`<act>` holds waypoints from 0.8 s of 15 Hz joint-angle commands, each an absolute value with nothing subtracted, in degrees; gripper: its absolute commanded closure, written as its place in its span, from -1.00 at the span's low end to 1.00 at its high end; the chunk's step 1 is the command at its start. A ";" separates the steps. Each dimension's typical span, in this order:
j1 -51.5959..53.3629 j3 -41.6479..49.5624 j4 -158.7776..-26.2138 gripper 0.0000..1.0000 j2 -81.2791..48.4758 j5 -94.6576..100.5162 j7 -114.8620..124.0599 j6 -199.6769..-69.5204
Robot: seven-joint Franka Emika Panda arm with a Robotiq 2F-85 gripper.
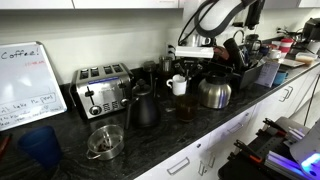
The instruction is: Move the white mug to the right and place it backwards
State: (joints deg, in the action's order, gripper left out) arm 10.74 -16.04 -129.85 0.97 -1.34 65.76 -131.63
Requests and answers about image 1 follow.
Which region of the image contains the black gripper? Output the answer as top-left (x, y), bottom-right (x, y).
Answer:
top-left (174, 57), bottom-right (205, 83)

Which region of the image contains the white ceramic mug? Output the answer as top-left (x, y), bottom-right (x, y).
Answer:
top-left (166, 73), bottom-right (189, 97)

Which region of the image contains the black mug in rack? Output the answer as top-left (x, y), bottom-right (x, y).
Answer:
top-left (223, 37), bottom-right (248, 69)

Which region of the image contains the small white mug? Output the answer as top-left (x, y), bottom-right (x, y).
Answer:
top-left (268, 48), bottom-right (283, 61)

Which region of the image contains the blue mug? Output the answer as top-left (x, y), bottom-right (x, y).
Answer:
top-left (273, 69), bottom-right (290, 86)

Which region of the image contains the dark glass french press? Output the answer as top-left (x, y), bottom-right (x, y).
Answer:
top-left (157, 55), bottom-right (175, 88)

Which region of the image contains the stainless steel coffee carafe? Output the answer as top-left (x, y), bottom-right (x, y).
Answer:
top-left (197, 70), bottom-right (233, 110)

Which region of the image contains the amber glass cup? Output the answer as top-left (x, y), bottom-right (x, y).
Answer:
top-left (175, 94), bottom-right (200, 123)

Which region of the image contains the small dark jar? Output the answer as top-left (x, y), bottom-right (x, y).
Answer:
top-left (143, 60), bottom-right (158, 74)

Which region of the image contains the red bowl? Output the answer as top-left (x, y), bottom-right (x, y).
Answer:
top-left (213, 45), bottom-right (231, 62)

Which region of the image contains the black gooseneck kettle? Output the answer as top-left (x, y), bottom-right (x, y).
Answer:
top-left (124, 78), bottom-right (160, 130)

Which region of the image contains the black dish rack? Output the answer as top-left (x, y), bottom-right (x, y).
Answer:
top-left (199, 49), bottom-right (268, 90)

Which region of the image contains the clear glass french press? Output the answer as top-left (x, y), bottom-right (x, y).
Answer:
top-left (244, 33), bottom-right (263, 54)

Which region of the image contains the printed paper card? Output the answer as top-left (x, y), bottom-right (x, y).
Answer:
top-left (254, 59), bottom-right (281, 89)

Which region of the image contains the white lower cabinet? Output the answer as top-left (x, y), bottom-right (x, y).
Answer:
top-left (134, 64), bottom-right (320, 180)

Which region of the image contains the white cabinet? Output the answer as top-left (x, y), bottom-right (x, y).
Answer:
top-left (134, 64), bottom-right (320, 180)
top-left (0, 0), bottom-right (320, 10)

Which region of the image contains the stainless steel four-slot toaster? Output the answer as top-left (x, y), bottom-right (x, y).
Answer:
top-left (68, 62), bottom-right (135, 120)

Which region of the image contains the red and white cup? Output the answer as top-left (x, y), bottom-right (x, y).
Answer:
top-left (279, 37), bottom-right (295, 54)

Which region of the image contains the small metal strainer pot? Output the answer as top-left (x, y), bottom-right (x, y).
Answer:
top-left (85, 124), bottom-right (125, 162)

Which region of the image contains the white upper cabinet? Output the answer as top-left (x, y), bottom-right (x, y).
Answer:
top-left (0, 0), bottom-right (320, 10)

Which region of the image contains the clear plastic food container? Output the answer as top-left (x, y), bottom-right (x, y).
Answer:
top-left (295, 51), bottom-right (318, 65)

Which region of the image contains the black coffee machine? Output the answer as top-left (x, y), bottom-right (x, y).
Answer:
top-left (301, 17), bottom-right (320, 43)

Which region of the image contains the purple lit white device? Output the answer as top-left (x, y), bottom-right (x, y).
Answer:
top-left (289, 119), bottom-right (320, 179)

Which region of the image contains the whiteboard with handwritten notes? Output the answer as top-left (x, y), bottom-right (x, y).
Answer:
top-left (0, 41), bottom-right (68, 132)

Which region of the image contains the blue plastic cup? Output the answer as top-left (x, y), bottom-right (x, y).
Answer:
top-left (17, 125), bottom-right (63, 169)

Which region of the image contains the metal drawer handle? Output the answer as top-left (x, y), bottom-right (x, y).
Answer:
top-left (166, 156), bottom-right (191, 176)
top-left (227, 121), bottom-right (244, 134)
top-left (197, 160), bottom-right (208, 177)
top-left (207, 155), bottom-right (216, 169)
top-left (278, 85), bottom-right (294, 103)

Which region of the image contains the black hanging cable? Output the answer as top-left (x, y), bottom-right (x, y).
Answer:
top-left (303, 73), bottom-right (320, 127)

